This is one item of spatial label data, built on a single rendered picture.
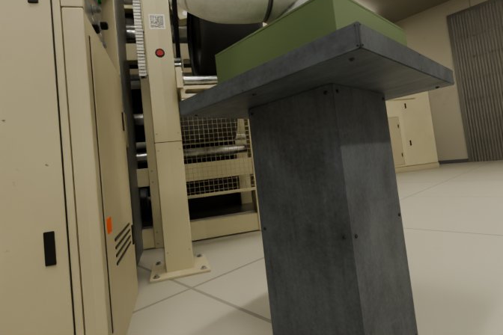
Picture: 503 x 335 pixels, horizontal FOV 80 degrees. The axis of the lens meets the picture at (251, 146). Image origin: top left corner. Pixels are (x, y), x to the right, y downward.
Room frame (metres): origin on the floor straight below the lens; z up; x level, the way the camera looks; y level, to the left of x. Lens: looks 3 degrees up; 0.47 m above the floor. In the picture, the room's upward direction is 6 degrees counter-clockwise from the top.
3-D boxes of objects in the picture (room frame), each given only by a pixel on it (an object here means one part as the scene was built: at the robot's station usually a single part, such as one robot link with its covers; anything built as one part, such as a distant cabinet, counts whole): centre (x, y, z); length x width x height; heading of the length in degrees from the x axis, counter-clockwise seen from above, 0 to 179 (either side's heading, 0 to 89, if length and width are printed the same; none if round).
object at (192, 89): (1.44, 0.14, 0.84); 0.36 x 0.09 x 0.06; 105
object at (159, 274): (1.49, 0.41, 0.01); 0.27 x 0.27 x 0.02; 15
